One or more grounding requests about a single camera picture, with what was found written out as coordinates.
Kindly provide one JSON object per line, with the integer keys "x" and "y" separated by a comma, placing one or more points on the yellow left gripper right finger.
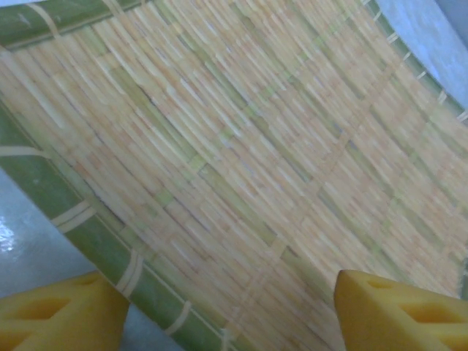
{"x": 384, "y": 321}

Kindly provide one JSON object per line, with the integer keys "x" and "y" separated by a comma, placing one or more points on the bamboo weave pattern plate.
{"x": 234, "y": 146}

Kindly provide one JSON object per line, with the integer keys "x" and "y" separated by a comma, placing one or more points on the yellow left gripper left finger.
{"x": 55, "y": 321}

